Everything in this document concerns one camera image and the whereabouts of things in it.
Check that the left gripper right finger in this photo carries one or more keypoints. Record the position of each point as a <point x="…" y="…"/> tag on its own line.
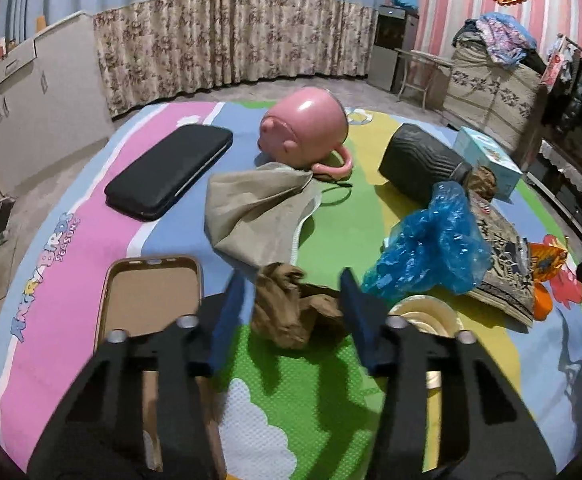
<point x="486" y="431"/>

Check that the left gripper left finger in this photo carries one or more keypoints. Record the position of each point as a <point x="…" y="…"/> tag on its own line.
<point x="96" y="429"/>

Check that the brown tissue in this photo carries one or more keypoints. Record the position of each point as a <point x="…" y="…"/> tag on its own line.
<point x="292" y="313"/>

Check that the cream plastic lid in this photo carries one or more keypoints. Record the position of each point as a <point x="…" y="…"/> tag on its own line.
<point x="431" y="316"/>

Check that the patterned snack bag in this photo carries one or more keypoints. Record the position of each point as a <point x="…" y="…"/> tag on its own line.
<point x="508" y="284"/>

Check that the orange snack wrapper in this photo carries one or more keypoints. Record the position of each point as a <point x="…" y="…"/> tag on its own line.
<point x="546" y="262"/>

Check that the blue plastic bag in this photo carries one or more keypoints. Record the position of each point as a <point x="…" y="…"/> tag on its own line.
<point x="439" y="246"/>

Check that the cartoon bird play mat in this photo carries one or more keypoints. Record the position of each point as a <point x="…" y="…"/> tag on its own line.
<point x="289" y="409"/>

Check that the black glasses case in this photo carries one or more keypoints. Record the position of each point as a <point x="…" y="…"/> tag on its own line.
<point x="154" y="182"/>

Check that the low tv stand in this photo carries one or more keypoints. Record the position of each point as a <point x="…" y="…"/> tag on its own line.
<point x="560" y="181"/>

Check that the beige cloth cap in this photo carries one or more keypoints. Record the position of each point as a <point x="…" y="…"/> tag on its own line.
<point x="256" y="216"/>

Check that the light blue tissue box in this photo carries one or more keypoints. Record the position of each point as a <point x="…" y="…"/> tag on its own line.
<point x="479" y="149"/>

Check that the black ribbed cup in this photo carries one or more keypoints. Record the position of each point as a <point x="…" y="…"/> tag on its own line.
<point x="414" y="161"/>

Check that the blanket covered chest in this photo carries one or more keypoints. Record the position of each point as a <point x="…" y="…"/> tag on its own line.
<point x="491" y="98"/>

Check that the white cabinet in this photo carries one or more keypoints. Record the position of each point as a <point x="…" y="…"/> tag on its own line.
<point x="52" y="101"/>

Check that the clothes rack with garments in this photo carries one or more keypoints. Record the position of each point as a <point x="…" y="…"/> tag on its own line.
<point x="563" y="110"/>

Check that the pink pig mug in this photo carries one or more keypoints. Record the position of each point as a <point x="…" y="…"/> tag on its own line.
<point x="307" y="130"/>

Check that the small metal table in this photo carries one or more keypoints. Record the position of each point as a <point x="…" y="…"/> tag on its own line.
<point x="418" y="72"/>

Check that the pile of clothes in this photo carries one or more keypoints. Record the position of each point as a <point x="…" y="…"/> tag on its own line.
<point x="507" y="42"/>

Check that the blue floral curtain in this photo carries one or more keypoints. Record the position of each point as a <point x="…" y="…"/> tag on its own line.
<point x="149" y="50"/>

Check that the water dispenser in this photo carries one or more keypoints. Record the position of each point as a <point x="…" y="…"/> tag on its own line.
<point x="396" y="32"/>

